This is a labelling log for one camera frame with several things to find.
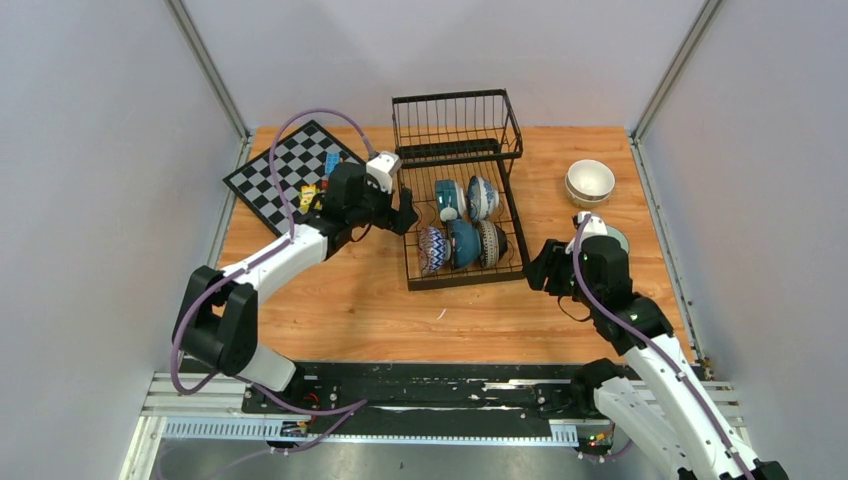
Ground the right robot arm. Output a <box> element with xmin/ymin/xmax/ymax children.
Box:
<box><xmin>524</xmin><ymin>235</ymin><xmax>788</xmax><ymax>479</ymax></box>

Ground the teal glazed bowl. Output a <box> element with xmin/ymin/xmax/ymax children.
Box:
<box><xmin>434</xmin><ymin>179</ymin><xmax>467</xmax><ymax>223</ymax></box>

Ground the blue floral white bowl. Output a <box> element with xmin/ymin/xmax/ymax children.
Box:
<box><xmin>467</xmin><ymin>175</ymin><xmax>499</xmax><ymax>222</ymax></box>

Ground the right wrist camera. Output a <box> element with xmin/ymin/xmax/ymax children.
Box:
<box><xmin>565</xmin><ymin>211</ymin><xmax>608</xmax><ymax>254</ymax></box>

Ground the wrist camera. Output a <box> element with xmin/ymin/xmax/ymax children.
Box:
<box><xmin>365</xmin><ymin>151</ymin><xmax>402</xmax><ymax>194</ymax></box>
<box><xmin>565</xmin><ymin>211</ymin><xmax>608</xmax><ymax>254</ymax></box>

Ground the blue toy block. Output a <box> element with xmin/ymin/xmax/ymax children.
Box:
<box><xmin>324</xmin><ymin>152</ymin><xmax>341</xmax><ymax>177</ymax></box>

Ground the black wire dish rack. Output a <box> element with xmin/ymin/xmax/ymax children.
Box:
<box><xmin>391</xmin><ymin>88</ymin><xmax>529</xmax><ymax>291</ymax></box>

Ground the yellow toy block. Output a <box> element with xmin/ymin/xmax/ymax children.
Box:
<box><xmin>298</xmin><ymin>184</ymin><xmax>322</xmax><ymax>213</ymax></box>

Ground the checkered board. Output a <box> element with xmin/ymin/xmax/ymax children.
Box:
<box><xmin>223</xmin><ymin>120</ymin><xmax>364</xmax><ymax>237</ymax></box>

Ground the cream white bowl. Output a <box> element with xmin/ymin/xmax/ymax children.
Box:
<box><xmin>564</xmin><ymin>159</ymin><xmax>616</xmax><ymax>209</ymax></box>

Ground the dark blue bowl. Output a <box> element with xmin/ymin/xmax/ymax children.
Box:
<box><xmin>447</xmin><ymin>219</ymin><xmax>481</xmax><ymax>270</ymax></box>

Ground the white green striped bowl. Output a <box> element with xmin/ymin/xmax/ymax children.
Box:
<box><xmin>606</xmin><ymin>224</ymin><xmax>631</xmax><ymax>254</ymax></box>

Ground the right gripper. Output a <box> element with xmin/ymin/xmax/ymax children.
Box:
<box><xmin>521</xmin><ymin>238</ymin><xmax>601</xmax><ymax>309</ymax></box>

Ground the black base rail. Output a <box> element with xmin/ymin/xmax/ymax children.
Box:
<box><xmin>139</xmin><ymin>360</ymin><xmax>743</xmax><ymax>446</ymax></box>

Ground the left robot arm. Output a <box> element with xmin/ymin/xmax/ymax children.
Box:
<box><xmin>172</xmin><ymin>152</ymin><xmax>418</xmax><ymax>413</ymax></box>

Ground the brown patterned bowl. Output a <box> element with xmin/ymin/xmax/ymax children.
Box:
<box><xmin>477</xmin><ymin>220</ymin><xmax>508</xmax><ymax>269</ymax></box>

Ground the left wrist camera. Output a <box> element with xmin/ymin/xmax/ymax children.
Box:
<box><xmin>365</xmin><ymin>151</ymin><xmax>402</xmax><ymax>194</ymax></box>

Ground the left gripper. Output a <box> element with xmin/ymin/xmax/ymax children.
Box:
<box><xmin>347</xmin><ymin>173</ymin><xmax>417</xmax><ymax>236</ymax></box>

